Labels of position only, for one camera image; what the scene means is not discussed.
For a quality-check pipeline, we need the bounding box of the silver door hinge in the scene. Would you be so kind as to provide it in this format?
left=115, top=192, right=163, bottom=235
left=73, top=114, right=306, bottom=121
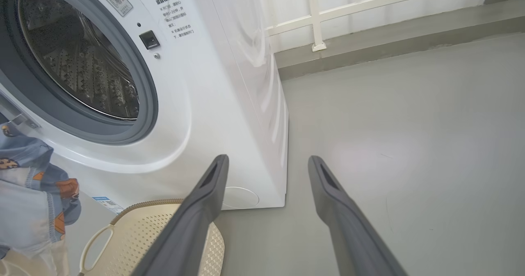
left=0, top=91, right=41, bottom=130

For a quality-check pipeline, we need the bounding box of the cream perforated laundry basket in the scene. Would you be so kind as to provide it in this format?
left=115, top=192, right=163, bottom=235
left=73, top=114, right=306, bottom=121
left=79, top=199, right=225, bottom=276

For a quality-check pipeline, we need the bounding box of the black text instruction sticker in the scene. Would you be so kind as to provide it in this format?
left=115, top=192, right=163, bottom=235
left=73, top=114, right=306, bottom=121
left=155, top=0, right=195, bottom=41

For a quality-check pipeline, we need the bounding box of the round white filter cover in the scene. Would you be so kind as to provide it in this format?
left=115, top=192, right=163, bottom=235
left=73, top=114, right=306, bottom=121
left=221, top=187, right=260, bottom=210

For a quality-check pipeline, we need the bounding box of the blue energy label sticker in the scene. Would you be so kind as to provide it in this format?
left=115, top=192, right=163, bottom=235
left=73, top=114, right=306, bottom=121
left=92, top=196, right=123, bottom=214

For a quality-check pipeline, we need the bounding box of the white front-load washing machine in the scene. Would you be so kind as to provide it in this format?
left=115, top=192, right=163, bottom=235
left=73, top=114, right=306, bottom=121
left=0, top=0, right=289, bottom=211

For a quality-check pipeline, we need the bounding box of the white metal railing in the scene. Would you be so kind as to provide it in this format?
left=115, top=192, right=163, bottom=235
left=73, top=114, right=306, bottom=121
left=265, top=0, right=493, bottom=52

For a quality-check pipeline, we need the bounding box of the black square door latch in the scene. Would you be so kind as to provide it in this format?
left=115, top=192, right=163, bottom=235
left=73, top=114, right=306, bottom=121
left=139, top=30, right=160, bottom=50

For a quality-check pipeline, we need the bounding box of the stainless steel washing machine drum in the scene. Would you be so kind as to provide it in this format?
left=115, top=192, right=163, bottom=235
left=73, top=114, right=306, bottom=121
left=18, top=0, right=140, bottom=121

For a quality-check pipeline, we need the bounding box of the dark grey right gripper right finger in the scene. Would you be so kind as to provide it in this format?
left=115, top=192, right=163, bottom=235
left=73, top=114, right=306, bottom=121
left=308, top=156, right=409, bottom=276

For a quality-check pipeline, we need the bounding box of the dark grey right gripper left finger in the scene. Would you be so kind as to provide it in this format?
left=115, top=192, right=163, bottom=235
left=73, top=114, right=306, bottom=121
left=131, top=154, right=229, bottom=276

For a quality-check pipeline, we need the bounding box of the blue garment with cream lining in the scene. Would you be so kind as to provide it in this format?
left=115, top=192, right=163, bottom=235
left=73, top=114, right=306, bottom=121
left=0, top=122, right=82, bottom=276

